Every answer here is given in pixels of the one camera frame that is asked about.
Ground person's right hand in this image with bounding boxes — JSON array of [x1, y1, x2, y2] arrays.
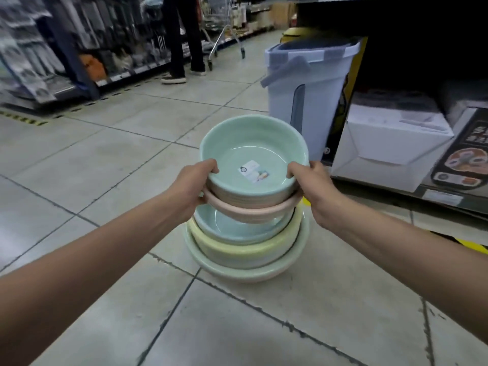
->
[[286, 160, 347, 230]]

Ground light blue plastic basin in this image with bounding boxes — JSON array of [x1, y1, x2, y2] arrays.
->
[[194, 204, 296, 246]]

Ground grey store shelf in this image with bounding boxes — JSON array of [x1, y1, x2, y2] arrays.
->
[[331, 174, 488, 226]]

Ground orange packaged item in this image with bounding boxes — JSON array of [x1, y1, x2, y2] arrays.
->
[[79, 53, 108, 81]]

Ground pale yellow plastic basin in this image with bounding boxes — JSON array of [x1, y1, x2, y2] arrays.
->
[[186, 209, 306, 269]]

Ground grey flat box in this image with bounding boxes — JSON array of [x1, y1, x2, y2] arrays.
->
[[353, 89, 440, 112]]

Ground white paper label sticker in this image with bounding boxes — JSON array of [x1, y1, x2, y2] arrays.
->
[[238, 160, 270, 184]]

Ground white shelf price label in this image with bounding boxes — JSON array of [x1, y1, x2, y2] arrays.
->
[[422, 189, 463, 206]]

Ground white cardboard box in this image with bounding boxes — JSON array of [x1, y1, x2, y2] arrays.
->
[[331, 104, 455, 193]]

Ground yellow round lid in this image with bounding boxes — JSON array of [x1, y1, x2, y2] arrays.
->
[[280, 27, 319, 44]]

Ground person's left hand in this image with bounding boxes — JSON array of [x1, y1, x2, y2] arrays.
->
[[168, 159, 220, 224]]

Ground rack of hanging goods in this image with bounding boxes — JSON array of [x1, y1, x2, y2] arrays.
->
[[0, 0, 191, 112]]

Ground pink plastic basin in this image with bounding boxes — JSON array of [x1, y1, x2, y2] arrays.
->
[[201, 187, 306, 225]]

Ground large pale green basin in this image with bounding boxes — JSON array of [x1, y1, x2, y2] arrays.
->
[[184, 215, 311, 283]]

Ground black printed product box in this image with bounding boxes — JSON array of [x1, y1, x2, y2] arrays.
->
[[431, 107, 488, 191]]

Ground mint green plastic basin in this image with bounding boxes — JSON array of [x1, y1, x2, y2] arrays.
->
[[199, 114, 310, 200]]

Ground metal shopping cart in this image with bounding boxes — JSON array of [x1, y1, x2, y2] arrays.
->
[[198, 0, 247, 71]]

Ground brown cardboard boxes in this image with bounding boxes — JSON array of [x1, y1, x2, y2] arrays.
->
[[268, 1, 299, 30]]

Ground yellow and black carton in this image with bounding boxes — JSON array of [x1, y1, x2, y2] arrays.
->
[[324, 37, 369, 165]]

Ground person's left forearm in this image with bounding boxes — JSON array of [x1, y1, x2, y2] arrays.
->
[[0, 187, 191, 366]]

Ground white bucket with blue handle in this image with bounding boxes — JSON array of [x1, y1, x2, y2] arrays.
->
[[260, 37, 362, 163]]

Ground person's right forearm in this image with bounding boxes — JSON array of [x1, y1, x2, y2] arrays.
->
[[316, 191, 488, 344]]

